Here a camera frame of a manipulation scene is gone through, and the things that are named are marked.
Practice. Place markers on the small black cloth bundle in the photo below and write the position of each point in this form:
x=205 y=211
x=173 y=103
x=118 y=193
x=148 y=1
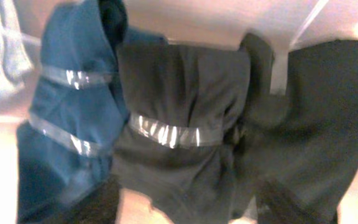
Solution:
x=182 y=101

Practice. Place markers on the teal cloth bundle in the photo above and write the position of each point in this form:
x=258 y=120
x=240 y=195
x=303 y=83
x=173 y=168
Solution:
x=78 y=109

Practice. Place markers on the light grey jeans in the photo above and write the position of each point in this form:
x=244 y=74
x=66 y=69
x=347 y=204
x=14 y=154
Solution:
x=14 y=60

